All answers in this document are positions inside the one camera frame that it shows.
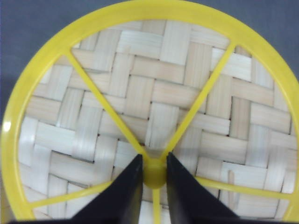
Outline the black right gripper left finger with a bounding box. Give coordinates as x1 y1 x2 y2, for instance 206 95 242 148
70 154 143 224

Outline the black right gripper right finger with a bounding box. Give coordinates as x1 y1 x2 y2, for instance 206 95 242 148
166 152 239 224

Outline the woven bamboo steamer lid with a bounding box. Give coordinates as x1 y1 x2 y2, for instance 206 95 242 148
1 0 299 224

